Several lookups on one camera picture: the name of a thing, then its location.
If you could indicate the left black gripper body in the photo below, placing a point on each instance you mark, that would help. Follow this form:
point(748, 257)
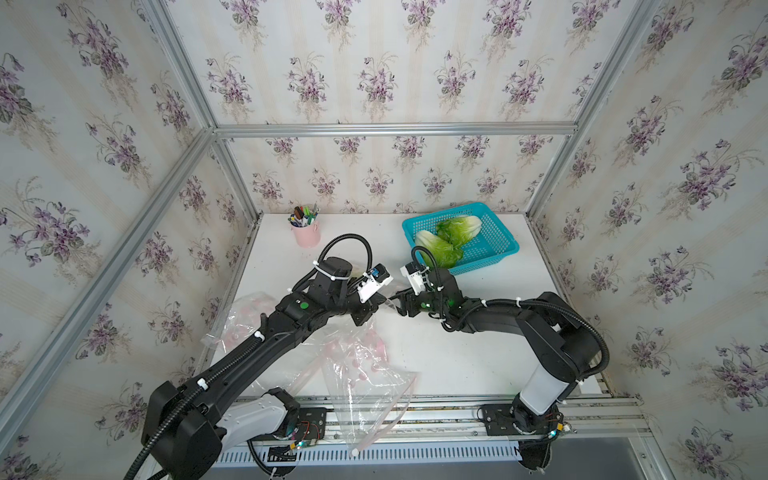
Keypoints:
point(360, 312)

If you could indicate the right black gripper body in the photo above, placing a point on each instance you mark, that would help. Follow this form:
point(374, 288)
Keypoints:
point(425, 303)

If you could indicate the chinese cabbage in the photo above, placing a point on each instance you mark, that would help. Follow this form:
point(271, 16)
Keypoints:
point(459, 231)
point(443, 253)

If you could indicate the zip-top bag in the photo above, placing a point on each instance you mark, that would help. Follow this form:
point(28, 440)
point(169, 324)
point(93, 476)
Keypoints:
point(369, 395)
point(387, 306)
point(291, 372)

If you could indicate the teal plastic basket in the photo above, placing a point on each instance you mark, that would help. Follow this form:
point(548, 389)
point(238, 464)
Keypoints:
point(494, 242)

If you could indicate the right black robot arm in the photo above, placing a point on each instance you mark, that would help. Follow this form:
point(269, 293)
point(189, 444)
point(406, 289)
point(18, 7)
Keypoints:
point(568, 348)

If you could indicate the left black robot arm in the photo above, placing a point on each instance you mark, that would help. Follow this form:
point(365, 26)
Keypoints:
point(183, 430)

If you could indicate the pink pen cup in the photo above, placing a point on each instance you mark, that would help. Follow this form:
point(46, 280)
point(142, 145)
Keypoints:
point(307, 236)

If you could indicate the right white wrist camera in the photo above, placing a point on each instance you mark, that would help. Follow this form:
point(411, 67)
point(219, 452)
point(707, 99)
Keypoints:
point(417, 276)

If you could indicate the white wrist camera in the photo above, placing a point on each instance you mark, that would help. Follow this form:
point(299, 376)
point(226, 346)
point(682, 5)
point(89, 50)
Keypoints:
point(373, 281)
point(417, 276)

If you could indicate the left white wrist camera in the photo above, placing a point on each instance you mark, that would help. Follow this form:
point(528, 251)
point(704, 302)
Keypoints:
point(373, 281)

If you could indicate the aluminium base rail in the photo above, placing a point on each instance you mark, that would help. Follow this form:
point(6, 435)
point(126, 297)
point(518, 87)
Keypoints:
point(477, 418)

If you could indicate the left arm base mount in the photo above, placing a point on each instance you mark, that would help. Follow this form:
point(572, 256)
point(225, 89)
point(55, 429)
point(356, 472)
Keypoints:
point(299, 423)

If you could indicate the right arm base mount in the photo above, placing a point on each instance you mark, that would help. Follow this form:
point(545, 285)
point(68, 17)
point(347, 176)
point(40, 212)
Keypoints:
point(516, 419)

